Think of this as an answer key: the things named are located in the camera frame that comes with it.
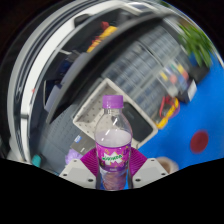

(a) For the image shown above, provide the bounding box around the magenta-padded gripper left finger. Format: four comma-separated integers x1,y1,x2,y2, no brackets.
59,148,101,190

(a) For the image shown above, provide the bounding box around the small teal box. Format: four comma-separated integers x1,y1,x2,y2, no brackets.
32,154,43,168

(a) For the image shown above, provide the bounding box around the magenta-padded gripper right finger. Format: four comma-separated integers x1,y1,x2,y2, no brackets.
128,147,169,190

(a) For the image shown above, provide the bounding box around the dark grey product box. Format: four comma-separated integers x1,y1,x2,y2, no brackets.
69,131,98,156

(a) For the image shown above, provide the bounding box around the dark wall shelf unit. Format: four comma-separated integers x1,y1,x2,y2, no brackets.
43,6,168,124

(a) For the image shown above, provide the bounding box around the black rectangular speaker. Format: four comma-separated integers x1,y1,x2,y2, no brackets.
121,102,155,143

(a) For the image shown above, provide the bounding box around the black box with white label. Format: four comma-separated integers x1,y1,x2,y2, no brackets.
176,79,198,104

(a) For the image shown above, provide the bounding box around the flat round red coaster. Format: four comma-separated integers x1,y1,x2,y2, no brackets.
189,129,210,155

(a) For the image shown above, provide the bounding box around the purple-capped clear drink bottle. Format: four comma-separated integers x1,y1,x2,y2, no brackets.
94,94,134,192

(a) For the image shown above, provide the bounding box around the flat black case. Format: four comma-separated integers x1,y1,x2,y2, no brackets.
191,63,211,84

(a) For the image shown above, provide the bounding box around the green potted plant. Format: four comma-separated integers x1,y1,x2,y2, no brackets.
178,23,214,68

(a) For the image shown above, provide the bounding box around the yellow multimeter with red leads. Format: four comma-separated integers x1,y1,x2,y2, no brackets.
154,95,181,130

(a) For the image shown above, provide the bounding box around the white pegboard tray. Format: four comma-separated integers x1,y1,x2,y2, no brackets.
72,78,159,149

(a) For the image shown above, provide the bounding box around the clear organizer with colourful parts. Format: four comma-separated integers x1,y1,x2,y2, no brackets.
159,61,189,98

